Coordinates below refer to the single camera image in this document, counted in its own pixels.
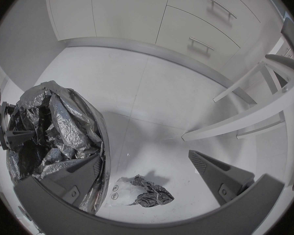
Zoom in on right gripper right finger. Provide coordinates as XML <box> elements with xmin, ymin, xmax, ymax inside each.
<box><xmin>188</xmin><ymin>149</ymin><xmax>255</xmax><ymax>207</ymax></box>

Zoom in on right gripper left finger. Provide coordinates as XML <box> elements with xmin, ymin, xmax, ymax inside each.
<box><xmin>42</xmin><ymin>154</ymin><xmax>103</xmax><ymax>204</ymax></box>

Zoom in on white chair with grey seat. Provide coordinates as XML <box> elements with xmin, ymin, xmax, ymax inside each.
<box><xmin>181</xmin><ymin>17</ymin><xmax>294</xmax><ymax>191</ymax></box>

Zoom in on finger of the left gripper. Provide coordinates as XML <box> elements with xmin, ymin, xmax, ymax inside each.
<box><xmin>7</xmin><ymin>130</ymin><xmax>38</xmax><ymax>143</ymax></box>

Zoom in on black plastic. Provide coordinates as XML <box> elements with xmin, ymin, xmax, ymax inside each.
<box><xmin>127</xmin><ymin>175</ymin><xmax>175</xmax><ymax>207</ymax></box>

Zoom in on white cabinet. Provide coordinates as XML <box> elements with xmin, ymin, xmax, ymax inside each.
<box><xmin>45</xmin><ymin>0</ymin><xmax>292</xmax><ymax>105</ymax></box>

